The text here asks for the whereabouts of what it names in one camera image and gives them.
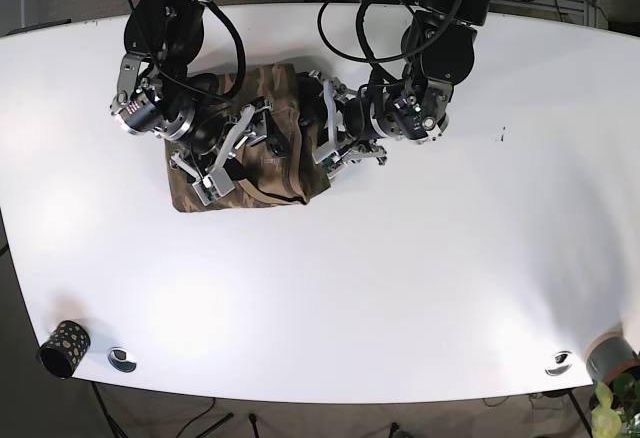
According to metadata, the camouflage pattern T-shirt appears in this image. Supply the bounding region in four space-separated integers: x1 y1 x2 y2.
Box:
165 63 330 213

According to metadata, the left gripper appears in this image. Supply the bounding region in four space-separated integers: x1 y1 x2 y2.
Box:
306 70 393 173

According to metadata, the grey flower pot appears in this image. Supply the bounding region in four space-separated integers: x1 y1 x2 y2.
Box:
584 332 639 384

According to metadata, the black gold-dotted cup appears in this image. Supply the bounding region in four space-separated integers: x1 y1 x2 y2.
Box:
37 320 91 379

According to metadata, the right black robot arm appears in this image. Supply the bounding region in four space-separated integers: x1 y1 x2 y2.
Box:
110 0 293 207

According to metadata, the silver table grommet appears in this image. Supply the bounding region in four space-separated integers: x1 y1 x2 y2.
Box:
544 350 574 377
107 347 137 373

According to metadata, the right silver table grommet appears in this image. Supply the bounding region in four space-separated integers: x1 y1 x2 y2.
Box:
544 350 574 377

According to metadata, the green potted plant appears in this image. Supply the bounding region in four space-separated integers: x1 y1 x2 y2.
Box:
591 372 639 438

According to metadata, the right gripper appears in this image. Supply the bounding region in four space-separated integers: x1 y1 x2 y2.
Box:
168 100 292 209

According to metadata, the left silver table grommet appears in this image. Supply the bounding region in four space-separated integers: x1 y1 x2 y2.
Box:
107 347 137 373

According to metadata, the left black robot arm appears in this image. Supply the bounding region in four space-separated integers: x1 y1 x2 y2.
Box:
313 0 490 177

